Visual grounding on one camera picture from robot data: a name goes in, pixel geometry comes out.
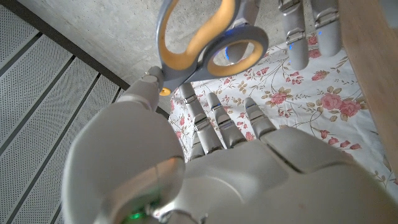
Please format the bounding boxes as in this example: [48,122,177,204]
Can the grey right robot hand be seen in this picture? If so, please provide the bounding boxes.
[223,0,343,71]

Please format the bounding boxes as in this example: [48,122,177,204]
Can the grey scissors with orange handles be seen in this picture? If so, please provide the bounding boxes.
[155,0,270,96]

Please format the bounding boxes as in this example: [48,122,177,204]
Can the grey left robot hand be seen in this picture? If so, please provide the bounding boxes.
[62,65,398,224]

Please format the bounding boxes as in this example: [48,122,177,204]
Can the floral print backdrop cloth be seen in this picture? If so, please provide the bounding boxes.
[169,30,398,200]

